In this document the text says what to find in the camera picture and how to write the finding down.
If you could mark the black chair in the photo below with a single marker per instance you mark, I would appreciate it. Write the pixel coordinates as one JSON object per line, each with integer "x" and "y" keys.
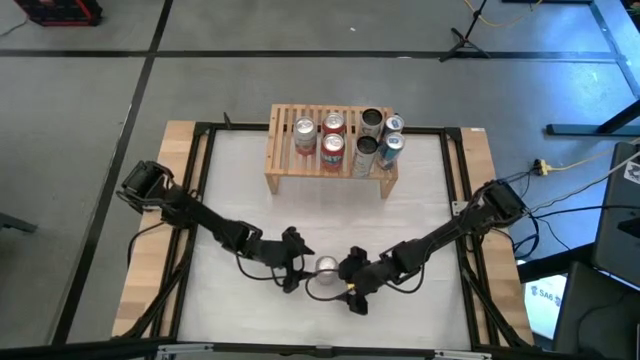
{"x": 600, "y": 325}

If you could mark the plain red soda can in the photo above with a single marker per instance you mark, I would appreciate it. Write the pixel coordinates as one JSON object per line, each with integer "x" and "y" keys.
{"x": 334, "y": 122}

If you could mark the red portable generator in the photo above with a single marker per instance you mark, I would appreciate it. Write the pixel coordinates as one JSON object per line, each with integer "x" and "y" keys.
{"x": 60, "y": 17}

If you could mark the grey desk leg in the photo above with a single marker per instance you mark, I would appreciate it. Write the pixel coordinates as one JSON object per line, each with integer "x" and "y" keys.
{"x": 15, "y": 223}

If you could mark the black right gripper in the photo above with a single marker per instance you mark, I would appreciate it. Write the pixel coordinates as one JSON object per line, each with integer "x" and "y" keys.
{"x": 377, "y": 275}

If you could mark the black tripod stand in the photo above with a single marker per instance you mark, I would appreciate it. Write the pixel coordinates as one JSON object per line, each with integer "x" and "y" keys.
{"x": 462, "y": 42}

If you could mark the black computer case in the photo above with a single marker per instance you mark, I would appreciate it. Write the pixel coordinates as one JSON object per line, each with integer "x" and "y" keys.
{"x": 617, "y": 240}

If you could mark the yellow black power strip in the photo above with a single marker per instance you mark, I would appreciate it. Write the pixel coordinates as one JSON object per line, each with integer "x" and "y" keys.
{"x": 540, "y": 167}

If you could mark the slatted wooden shelf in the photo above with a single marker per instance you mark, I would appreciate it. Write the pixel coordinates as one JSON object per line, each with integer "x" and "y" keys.
{"x": 320, "y": 176}

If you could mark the black desk leg frame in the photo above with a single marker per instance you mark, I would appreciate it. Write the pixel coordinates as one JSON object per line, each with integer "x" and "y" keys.
{"x": 575, "y": 130}

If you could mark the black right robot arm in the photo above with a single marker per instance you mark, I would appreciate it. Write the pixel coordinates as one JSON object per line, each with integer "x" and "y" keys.
{"x": 450, "y": 227}

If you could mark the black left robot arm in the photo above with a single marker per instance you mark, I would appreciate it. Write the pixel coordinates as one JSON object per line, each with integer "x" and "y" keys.
{"x": 200, "y": 215}

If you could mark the white printed sign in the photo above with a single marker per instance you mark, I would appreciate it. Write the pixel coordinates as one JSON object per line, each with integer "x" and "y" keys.
{"x": 542, "y": 310}

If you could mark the silver aluminium bar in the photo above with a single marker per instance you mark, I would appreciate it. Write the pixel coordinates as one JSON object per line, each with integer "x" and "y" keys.
{"x": 182, "y": 348}

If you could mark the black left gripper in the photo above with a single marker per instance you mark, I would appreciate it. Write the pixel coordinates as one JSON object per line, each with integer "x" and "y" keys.
{"x": 275, "y": 254}

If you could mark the blue silver Red Bull can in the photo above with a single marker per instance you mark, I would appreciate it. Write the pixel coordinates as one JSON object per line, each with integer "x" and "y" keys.
{"x": 395, "y": 124}
{"x": 391, "y": 147}

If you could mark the white Celsius can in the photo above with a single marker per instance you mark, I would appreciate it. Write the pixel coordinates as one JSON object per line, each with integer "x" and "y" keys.
{"x": 372, "y": 119}
{"x": 364, "y": 160}

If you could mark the red can with blue logo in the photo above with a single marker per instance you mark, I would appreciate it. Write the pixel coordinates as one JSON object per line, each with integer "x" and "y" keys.
{"x": 332, "y": 150}

